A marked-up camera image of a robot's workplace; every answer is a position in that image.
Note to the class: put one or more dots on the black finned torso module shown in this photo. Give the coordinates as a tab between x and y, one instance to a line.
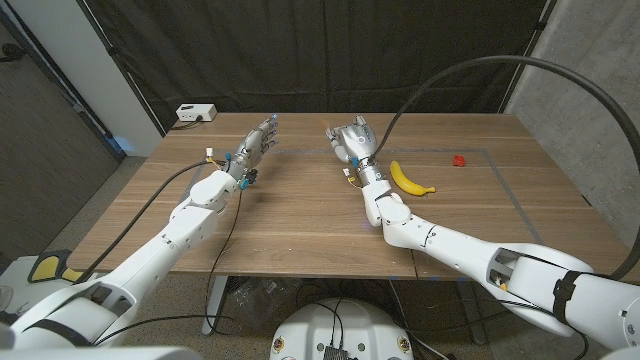
336	353

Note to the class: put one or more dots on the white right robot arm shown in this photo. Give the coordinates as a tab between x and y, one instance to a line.
450	245

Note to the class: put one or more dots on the white robot torso dome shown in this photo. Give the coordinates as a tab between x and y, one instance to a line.
305	325

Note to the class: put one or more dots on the black backdrop curtain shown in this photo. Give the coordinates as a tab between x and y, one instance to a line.
325	50

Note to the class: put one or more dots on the black backdrop stand pole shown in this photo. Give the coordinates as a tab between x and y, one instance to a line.
527	55
125	70

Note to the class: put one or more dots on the yellow banana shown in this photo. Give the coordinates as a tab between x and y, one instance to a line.
402	181

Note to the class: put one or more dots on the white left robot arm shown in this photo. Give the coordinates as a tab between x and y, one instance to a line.
190	225

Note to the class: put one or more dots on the small red block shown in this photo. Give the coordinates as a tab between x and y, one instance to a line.
459	160

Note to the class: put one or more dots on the yellow and black pad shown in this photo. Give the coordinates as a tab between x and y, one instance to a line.
47	267

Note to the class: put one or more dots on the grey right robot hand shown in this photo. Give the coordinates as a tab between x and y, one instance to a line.
360	140

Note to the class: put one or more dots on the pale blue object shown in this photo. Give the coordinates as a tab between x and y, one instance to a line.
121	145

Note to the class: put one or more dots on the white robot torso rim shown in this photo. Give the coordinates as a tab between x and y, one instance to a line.
100	354

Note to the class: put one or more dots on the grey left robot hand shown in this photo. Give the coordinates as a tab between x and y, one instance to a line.
252	147

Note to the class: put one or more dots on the clear plastic bag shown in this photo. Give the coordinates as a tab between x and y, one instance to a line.
260	300

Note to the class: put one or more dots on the white floor device housing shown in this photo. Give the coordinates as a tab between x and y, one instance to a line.
15	280

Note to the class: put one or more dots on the white power box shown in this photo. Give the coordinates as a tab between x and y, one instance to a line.
195	112

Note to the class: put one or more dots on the grey tape outline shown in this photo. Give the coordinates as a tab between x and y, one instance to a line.
300	150

